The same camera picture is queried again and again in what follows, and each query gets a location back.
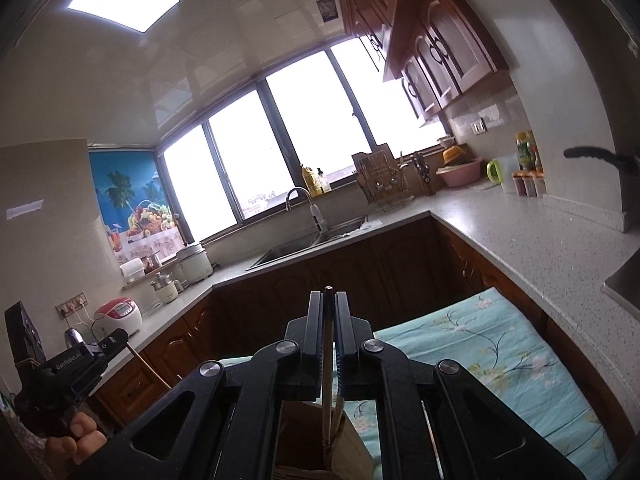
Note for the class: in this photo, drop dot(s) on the wooden upper cabinets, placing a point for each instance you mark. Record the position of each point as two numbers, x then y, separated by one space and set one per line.
435 50

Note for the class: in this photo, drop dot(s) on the beige wall socket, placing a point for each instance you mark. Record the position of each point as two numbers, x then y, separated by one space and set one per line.
72 305

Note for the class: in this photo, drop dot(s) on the spice jar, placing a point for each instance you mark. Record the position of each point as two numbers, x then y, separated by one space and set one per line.
518 185
540 186

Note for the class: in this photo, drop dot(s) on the white and red rice cooker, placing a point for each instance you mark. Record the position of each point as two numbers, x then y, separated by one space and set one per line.
120 315

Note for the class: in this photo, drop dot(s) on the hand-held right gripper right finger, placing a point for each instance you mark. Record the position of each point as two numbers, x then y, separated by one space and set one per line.
342 350

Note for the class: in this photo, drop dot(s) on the wooden knife block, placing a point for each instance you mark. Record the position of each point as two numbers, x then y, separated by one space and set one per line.
425 177

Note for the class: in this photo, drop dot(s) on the pink basin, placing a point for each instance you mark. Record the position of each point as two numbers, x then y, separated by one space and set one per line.
459 176

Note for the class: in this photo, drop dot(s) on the kitchen window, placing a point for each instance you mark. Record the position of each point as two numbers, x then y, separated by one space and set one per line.
300 125

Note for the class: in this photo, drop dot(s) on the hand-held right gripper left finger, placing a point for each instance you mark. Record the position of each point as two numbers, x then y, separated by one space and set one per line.
315 350

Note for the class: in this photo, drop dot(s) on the gas stove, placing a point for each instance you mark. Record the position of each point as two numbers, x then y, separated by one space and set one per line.
625 285

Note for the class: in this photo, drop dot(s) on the white wall socket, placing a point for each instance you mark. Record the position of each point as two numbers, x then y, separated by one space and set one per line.
479 126

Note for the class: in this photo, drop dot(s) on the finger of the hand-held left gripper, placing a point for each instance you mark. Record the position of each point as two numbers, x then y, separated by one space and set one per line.
112 340

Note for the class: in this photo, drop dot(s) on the fruit wall poster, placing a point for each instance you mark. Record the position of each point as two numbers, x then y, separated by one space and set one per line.
130 195

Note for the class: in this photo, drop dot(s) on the wooden cabinets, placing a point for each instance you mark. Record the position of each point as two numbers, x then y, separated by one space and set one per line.
375 260
435 50

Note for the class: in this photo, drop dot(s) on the yellow oil bottle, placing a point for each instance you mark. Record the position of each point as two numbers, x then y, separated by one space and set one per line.
310 182

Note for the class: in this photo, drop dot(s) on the translucent white jug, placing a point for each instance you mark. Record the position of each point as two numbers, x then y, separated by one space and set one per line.
510 175

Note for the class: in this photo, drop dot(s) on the small white electric pot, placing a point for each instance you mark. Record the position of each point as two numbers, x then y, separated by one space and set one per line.
166 290

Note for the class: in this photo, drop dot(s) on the wooden lower cabinets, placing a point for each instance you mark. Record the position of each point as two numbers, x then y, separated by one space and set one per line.
375 260

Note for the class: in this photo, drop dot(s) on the person's left hand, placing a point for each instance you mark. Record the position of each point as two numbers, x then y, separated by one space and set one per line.
82 442

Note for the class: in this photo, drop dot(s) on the small steel kettle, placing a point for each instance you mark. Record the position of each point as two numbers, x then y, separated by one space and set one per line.
75 337

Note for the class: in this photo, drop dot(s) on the small clear bottle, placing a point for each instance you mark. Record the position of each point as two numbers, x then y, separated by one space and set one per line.
324 182

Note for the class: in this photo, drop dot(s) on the large white cooker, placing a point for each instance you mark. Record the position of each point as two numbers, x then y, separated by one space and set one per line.
195 262

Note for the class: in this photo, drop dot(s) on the white plastic container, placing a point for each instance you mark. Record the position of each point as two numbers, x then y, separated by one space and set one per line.
132 270

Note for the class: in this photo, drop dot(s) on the floral teal tablecloth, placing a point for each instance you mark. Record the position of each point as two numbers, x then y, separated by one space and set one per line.
475 350

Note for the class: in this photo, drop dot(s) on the yellow bowl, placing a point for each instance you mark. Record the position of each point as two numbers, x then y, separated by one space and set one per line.
454 156

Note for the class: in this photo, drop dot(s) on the white tape strip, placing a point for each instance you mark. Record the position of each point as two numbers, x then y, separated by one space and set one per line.
25 208

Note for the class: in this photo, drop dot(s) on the steel kitchen faucet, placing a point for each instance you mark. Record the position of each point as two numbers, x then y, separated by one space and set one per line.
315 212

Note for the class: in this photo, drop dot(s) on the green cup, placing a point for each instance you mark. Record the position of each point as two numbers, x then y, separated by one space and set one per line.
492 172

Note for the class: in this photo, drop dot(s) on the small steel pot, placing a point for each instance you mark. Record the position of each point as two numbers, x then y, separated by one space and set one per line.
153 261

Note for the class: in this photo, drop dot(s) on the grey stone countertop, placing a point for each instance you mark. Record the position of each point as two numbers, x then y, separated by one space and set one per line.
525 245

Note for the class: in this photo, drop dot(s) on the wooden utensil holder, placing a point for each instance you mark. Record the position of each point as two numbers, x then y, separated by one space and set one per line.
300 435

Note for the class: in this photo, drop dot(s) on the steel kitchen sink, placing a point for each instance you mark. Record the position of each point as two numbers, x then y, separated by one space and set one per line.
300 250

